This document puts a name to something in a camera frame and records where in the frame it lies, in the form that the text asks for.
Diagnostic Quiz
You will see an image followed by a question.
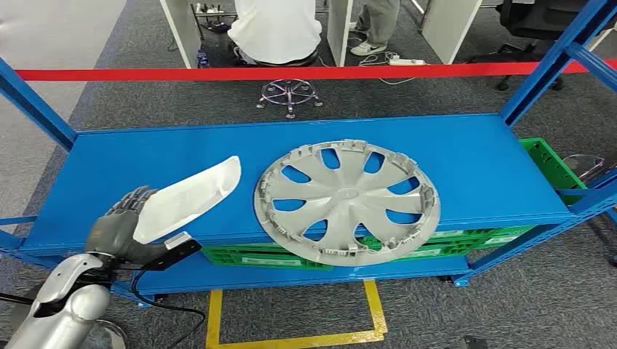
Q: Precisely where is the standing person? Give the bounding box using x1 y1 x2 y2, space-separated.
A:
349 0 401 56

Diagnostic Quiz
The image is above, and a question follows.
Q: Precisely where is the white curved plastic car part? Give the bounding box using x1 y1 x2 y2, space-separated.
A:
132 155 242 245

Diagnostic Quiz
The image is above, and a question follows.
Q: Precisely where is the chrome base swivel stool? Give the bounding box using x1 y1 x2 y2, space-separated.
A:
250 48 325 121

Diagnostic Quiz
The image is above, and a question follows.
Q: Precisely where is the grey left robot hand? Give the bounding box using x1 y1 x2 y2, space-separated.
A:
84 185 170 266

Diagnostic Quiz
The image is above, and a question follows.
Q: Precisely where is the yellow floor tape square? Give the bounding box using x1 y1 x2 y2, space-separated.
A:
205 280 388 349

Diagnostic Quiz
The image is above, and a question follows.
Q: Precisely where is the white desk side panel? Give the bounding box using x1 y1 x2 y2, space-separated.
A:
327 0 354 68
421 0 483 65
159 0 202 69

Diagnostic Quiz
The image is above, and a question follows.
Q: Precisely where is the blue metal shelf rack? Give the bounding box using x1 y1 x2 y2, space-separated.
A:
0 0 617 309

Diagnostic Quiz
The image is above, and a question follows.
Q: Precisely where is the white cable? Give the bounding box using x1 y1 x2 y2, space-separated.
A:
359 50 428 87

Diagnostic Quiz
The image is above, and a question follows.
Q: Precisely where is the red barrier belt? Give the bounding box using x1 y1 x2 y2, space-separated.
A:
14 59 617 82

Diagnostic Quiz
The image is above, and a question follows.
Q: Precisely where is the black camera cable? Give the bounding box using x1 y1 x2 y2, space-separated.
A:
130 269 207 349

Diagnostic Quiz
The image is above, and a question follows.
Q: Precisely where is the thin black cable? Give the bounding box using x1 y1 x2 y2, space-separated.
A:
0 292 37 305

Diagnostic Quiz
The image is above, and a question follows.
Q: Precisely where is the black office chair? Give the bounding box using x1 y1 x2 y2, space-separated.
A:
496 0 599 92

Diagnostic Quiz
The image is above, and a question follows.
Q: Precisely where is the seated person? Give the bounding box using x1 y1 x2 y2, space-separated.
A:
227 0 323 66

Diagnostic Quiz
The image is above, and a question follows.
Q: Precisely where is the green plastic crate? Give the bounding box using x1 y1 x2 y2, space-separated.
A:
201 242 335 272
359 225 533 263
518 137 588 206

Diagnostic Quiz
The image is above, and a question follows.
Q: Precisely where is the grey wheel hubcap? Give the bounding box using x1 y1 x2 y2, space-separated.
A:
252 140 441 268

